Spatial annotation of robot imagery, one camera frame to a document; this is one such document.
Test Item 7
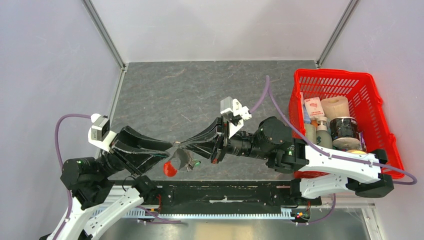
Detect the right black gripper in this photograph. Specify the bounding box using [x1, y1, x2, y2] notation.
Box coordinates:
[179, 114, 271, 164]

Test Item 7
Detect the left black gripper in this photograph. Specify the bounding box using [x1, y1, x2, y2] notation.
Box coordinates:
[99, 123, 175, 178]

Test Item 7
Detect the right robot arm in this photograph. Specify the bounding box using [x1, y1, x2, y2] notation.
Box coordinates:
[179, 116, 394, 205]

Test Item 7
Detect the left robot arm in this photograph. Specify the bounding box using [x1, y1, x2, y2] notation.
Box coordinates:
[41, 126, 173, 240]

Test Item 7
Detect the grey green bottle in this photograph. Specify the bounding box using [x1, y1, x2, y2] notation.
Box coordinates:
[304, 123, 317, 144]

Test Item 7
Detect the white red carton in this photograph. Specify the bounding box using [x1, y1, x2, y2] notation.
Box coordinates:
[303, 97, 325, 121]

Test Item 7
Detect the green soap dispenser bottle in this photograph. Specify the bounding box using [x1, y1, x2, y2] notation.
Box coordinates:
[316, 116, 333, 149]

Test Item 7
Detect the toilet paper roll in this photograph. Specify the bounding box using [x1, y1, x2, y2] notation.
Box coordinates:
[320, 96, 351, 121]

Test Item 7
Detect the yellow round sponge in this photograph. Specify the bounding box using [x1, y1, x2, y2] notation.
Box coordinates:
[347, 149, 367, 155]

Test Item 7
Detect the red plastic basket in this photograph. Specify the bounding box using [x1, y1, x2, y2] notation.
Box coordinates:
[288, 69, 404, 170]

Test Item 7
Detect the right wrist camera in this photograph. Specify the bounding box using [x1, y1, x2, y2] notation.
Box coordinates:
[220, 96, 252, 139]

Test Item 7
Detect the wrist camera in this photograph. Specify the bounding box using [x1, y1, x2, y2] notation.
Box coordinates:
[87, 113, 117, 153]
[220, 96, 252, 139]

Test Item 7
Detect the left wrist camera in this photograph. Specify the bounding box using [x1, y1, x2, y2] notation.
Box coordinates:
[87, 113, 117, 153]

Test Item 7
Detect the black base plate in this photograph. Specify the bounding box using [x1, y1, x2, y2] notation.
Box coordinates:
[142, 180, 322, 215]

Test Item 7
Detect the white cable duct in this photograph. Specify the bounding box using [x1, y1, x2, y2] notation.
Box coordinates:
[105, 206, 311, 220]

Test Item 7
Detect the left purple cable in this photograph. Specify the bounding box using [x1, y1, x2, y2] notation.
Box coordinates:
[54, 113, 94, 240]

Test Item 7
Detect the purple cable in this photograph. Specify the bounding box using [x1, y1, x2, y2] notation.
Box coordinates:
[54, 113, 94, 240]
[249, 75, 418, 186]

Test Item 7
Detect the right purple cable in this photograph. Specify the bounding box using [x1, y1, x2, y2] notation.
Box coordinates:
[249, 75, 418, 186]

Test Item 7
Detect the left aluminium frame post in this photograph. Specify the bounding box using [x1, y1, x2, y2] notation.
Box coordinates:
[81, 0, 126, 70]

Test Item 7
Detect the aluminium frame post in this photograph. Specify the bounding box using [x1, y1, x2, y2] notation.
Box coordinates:
[315, 0, 360, 69]
[81, 0, 126, 70]

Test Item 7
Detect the right aluminium frame post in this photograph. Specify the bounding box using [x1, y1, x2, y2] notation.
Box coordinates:
[315, 0, 360, 69]

